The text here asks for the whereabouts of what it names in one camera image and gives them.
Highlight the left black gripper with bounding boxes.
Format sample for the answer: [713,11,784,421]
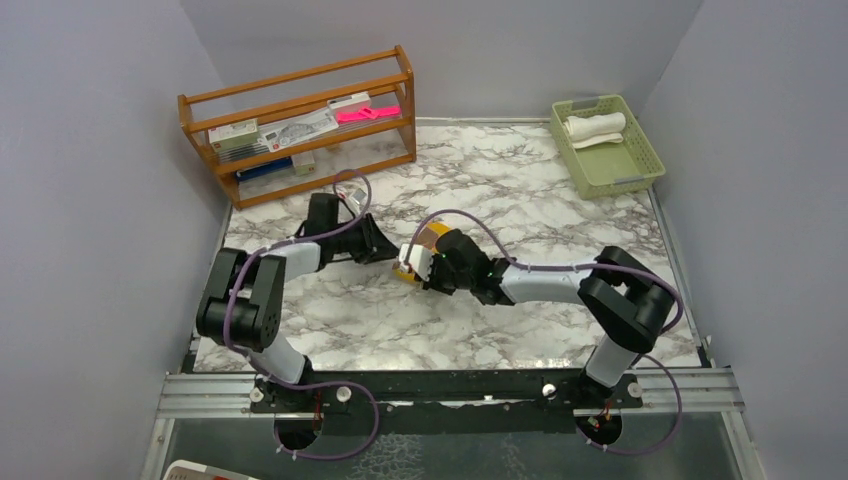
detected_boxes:
[329,212,401,264]

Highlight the yellow towel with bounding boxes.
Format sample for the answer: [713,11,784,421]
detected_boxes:
[392,222,451,284]

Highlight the white towel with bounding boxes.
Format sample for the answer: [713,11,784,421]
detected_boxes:
[563,112,627,150]

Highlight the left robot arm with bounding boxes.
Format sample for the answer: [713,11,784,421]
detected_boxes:
[195,193,399,411]

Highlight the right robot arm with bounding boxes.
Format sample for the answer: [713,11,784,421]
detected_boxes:
[399,229,679,407]

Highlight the small white green box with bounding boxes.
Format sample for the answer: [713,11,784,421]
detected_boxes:
[291,151,316,176]

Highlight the blue box on shelf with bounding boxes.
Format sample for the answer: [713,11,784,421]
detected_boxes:
[234,157,293,183]

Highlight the pink ruler set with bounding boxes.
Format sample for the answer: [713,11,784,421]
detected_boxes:
[336,105,403,124]

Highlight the clear protractor ruler pack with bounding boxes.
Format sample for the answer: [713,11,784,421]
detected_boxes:
[259,108,339,152]

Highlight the white pack behind pink ruler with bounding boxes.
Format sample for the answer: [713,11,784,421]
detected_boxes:
[327,92,372,114]

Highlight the wooden shelf rack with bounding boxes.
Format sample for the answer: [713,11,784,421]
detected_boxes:
[177,45,417,210]

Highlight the green plastic basket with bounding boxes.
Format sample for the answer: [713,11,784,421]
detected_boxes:
[550,95,666,200]

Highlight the white box with red label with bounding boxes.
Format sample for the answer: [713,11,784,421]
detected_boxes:
[207,119,260,161]

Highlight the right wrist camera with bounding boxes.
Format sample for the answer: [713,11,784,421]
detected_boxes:
[394,243,433,282]

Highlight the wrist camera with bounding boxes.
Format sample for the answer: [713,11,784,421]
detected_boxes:
[338,188,369,215]
[394,243,433,282]

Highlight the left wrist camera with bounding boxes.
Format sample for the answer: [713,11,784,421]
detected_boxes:
[338,188,369,215]

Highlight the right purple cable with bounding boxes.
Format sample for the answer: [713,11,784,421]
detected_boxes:
[405,209,687,458]

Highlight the purple cable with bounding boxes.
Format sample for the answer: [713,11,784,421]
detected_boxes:
[221,170,384,463]
[405,209,687,458]

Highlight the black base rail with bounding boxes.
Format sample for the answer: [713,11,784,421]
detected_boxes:
[249,368,643,436]

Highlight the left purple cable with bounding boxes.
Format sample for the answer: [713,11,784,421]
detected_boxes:
[221,170,384,463]

